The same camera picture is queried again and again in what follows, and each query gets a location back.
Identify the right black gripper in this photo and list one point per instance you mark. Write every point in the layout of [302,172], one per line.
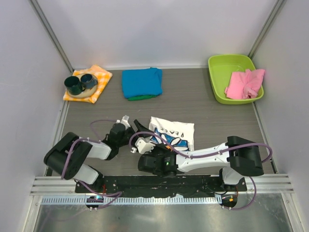
[159,147]

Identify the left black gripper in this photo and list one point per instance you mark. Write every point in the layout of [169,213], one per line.
[140,127]

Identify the white printed t-shirt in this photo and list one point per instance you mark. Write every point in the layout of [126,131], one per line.
[179,134]

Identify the green plastic basin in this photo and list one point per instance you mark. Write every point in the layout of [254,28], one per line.
[221,68]

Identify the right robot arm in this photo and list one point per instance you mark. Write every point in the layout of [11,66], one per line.
[237,158]

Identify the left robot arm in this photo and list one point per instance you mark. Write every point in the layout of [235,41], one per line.
[67,157]

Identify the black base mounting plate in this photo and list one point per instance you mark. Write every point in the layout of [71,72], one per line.
[162,187]

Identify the folded green t-shirt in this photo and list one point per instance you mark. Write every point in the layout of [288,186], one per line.
[141,97]

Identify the folded blue t-shirt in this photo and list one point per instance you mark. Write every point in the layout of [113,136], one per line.
[142,82]

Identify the orange checkered cloth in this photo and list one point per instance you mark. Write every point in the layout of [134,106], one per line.
[103,77]

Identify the beige ceramic plate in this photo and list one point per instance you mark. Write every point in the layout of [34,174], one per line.
[85,93]

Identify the dark blue mug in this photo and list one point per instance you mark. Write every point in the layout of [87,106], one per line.
[88,81]

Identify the dark green mug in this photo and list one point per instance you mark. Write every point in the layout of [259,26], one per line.
[73,85]

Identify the pink t-shirt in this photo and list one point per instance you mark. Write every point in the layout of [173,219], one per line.
[245,85]

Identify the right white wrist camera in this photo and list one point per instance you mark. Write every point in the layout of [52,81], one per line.
[142,146]

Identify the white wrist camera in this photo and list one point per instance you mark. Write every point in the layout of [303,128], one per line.
[142,146]
[124,121]

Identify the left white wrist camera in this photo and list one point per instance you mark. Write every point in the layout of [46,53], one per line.
[124,121]

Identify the white slotted cable duct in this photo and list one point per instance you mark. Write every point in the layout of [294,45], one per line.
[96,200]

